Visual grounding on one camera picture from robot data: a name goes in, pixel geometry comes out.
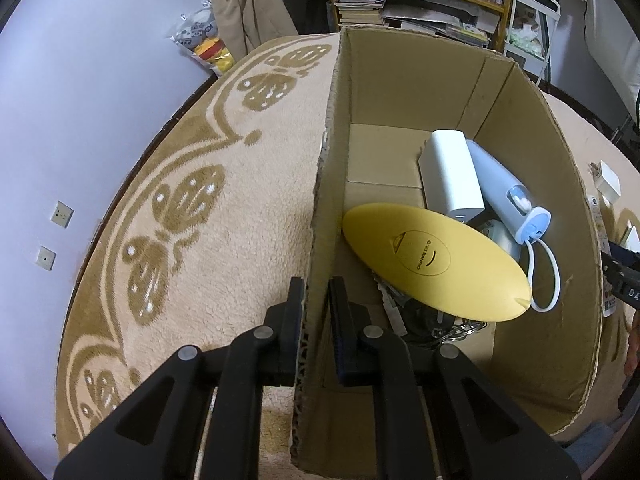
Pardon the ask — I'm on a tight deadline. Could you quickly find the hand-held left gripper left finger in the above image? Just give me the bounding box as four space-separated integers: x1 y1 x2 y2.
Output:
52 276 307 480

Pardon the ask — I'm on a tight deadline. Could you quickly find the person's right hand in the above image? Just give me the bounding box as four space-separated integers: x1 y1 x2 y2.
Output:
624 310 640 377

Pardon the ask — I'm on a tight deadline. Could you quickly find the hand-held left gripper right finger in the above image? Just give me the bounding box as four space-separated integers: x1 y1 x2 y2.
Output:
326 276 581 480

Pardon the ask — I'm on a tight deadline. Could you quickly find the beige hanging coat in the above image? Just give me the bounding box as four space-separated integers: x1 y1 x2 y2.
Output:
202 0 301 61

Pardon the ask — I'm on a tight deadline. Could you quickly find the white hanging fabric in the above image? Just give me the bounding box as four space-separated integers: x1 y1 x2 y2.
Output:
582 0 640 128

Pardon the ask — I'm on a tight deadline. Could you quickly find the plastic bag of plush toys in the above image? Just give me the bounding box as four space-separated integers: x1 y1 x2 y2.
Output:
172 7 236 77

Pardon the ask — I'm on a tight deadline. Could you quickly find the stack of old books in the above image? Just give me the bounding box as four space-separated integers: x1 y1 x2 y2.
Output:
334 0 386 28

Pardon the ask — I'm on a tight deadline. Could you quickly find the white rolling cart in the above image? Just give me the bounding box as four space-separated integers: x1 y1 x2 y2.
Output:
502 0 561 86

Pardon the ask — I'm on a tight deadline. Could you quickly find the wooden bookshelf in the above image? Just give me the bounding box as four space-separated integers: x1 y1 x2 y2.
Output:
322 0 516 51

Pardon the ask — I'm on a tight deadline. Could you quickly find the blue and white flashlight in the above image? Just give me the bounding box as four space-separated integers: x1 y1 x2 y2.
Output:
465 140 560 313

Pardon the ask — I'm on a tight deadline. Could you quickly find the metal key bunch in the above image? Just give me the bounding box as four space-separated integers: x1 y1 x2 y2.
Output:
372 275 488 348

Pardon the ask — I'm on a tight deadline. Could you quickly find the beige patterned rug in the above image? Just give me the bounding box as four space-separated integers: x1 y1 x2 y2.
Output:
52 32 640 480

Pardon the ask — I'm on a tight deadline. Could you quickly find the cardboard box with yellow print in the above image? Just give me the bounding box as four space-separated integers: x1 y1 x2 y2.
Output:
289 25 608 478

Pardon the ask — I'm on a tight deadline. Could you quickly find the pile of books and papers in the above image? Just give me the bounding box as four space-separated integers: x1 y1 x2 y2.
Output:
382 0 493 48

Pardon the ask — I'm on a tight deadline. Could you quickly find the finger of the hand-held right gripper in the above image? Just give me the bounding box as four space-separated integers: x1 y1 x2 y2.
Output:
600 242 640 288

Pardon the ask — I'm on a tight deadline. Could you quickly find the person's grey-blue clothing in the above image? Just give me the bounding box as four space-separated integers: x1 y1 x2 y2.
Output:
565 422 640 480

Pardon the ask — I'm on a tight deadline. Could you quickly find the yellow oval lid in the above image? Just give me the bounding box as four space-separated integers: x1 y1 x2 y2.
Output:
341 202 532 322

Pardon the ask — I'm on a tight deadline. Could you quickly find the white charger plug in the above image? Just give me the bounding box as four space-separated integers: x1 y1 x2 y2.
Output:
586 160 622 198

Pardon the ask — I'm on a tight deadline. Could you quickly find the white power bank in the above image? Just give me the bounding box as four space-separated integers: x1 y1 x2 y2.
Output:
417 130 487 223

